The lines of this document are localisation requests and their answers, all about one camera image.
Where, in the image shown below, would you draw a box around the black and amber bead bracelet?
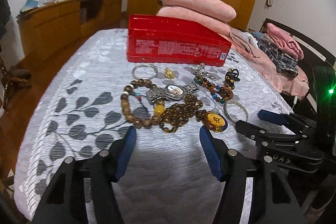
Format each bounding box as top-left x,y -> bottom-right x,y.
223,68 -> 241,90

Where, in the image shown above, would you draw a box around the thin silver bangle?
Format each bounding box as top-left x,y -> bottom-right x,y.
131,63 -> 158,80

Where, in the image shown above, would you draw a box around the gold pendant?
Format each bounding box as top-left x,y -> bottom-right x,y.
164,68 -> 175,80

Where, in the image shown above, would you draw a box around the wall switch panel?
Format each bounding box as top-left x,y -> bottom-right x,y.
265,0 -> 273,7

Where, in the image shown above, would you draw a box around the pink folded clothes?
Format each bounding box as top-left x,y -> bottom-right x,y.
266,23 -> 304,60

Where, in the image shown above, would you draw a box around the red metal tin box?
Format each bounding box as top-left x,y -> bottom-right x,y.
126,14 -> 232,67

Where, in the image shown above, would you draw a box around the long wooden sideboard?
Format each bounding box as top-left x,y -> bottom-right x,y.
16,0 -> 124,63

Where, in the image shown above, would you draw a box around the wooden coat stand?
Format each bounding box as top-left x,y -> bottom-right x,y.
1,58 -> 32,110

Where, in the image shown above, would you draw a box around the white leaf pattern bedspread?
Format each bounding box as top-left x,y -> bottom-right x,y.
13,28 -> 296,224

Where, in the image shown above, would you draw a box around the silver wrist watch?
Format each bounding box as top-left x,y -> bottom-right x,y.
146,82 -> 199,104

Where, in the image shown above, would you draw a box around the brown wooden bead bracelet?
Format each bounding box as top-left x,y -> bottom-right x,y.
120,78 -> 166,130

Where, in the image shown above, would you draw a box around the multicolour bead bracelet wooden ring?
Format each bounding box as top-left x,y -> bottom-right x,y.
194,76 -> 234,104

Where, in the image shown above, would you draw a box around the wide silver bangle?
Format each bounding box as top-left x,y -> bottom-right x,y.
223,100 -> 249,124

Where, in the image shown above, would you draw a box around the plaid folded shirt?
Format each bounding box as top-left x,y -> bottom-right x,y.
257,39 -> 298,79

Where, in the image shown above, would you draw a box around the blue cloth on sideboard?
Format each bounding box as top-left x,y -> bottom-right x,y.
16,0 -> 39,19

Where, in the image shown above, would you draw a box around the amber bead necklace with pendant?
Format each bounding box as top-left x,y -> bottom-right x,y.
158,94 -> 228,134

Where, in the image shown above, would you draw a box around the lower pink folded quilt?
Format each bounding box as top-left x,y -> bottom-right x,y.
157,7 -> 231,36

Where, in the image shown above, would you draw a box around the silver chain necklace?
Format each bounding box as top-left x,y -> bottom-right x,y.
191,62 -> 218,82

